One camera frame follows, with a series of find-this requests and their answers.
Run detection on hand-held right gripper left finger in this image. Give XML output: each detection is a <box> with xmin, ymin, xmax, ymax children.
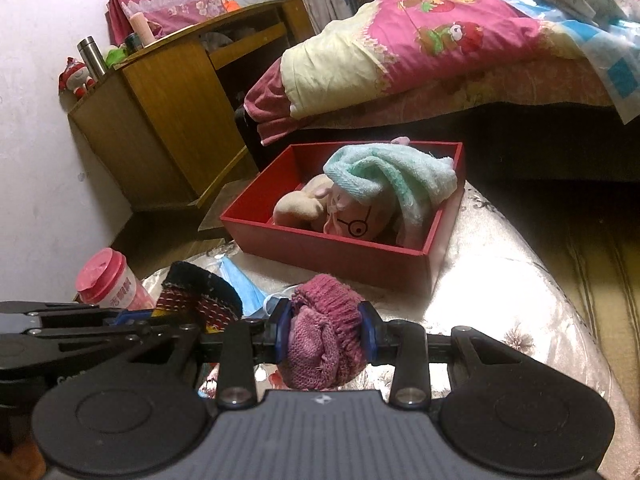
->
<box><xmin>125</xmin><ymin>300</ymin><xmax>292</xmax><ymax>409</ymax></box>

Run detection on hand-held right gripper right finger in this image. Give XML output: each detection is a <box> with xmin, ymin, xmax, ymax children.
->
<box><xmin>357</xmin><ymin>300</ymin><xmax>523</xmax><ymax>409</ymax></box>

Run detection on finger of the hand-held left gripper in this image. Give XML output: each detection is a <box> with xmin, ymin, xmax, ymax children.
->
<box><xmin>0</xmin><ymin>324</ymin><xmax>172</xmax><ymax>362</ymax></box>
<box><xmin>0</xmin><ymin>301</ymin><xmax>154</xmax><ymax>329</ymax></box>

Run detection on pink knit hat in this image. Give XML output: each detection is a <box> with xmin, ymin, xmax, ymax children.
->
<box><xmin>277</xmin><ymin>274</ymin><xmax>367</xmax><ymax>392</ymax></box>

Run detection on red cardboard box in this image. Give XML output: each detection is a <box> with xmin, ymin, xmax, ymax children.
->
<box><xmin>220</xmin><ymin>141</ymin><xmax>466</xmax><ymax>293</ymax></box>

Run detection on dark patterned knitted sock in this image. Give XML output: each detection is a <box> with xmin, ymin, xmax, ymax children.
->
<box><xmin>156</xmin><ymin>261</ymin><xmax>244</xmax><ymax>333</ymax></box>

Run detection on beige plush toy with glasses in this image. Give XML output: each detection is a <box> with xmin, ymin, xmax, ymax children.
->
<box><xmin>274</xmin><ymin>174</ymin><xmax>401</xmax><ymax>248</ymax></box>

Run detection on light green towel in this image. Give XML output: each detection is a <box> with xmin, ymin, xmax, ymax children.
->
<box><xmin>322</xmin><ymin>144</ymin><xmax>458</xmax><ymax>231</ymax></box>

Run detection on pink cup with red lid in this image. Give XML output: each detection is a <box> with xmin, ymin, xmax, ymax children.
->
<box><xmin>75</xmin><ymin>247</ymin><xmax>157</xmax><ymax>311</ymax></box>

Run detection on blue face mask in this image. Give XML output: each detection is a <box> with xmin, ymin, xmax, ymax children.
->
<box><xmin>215</xmin><ymin>256</ymin><xmax>301</xmax><ymax>320</ymax></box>

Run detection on wooden desk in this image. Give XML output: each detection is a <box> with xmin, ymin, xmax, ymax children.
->
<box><xmin>67</xmin><ymin>0</ymin><xmax>316</xmax><ymax>211</ymax></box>

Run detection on red and white doll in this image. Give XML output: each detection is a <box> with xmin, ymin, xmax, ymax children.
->
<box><xmin>58</xmin><ymin>57</ymin><xmax>97</xmax><ymax>97</ymax></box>

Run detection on dark wooden bed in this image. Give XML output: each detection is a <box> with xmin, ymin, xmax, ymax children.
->
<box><xmin>235</xmin><ymin>0</ymin><xmax>640</xmax><ymax>186</ymax></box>

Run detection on steel thermos flask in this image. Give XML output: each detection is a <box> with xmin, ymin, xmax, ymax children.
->
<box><xmin>76</xmin><ymin>36</ymin><xmax>107</xmax><ymax>81</ymax></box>

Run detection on pink cartoon quilt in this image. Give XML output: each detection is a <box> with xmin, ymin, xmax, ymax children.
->
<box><xmin>243</xmin><ymin>0</ymin><xmax>640</xmax><ymax>147</ymax></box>

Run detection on grey cloth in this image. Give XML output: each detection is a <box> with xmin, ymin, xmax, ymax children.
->
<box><xmin>200</xmin><ymin>31</ymin><xmax>236</xmax><ymax>53</ymax></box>

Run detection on pink bottle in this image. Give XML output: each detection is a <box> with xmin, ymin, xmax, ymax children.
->
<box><xmin>130</xmin><ymin>11</ymin><xmax>153</xmax><ymax>47</ymax></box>

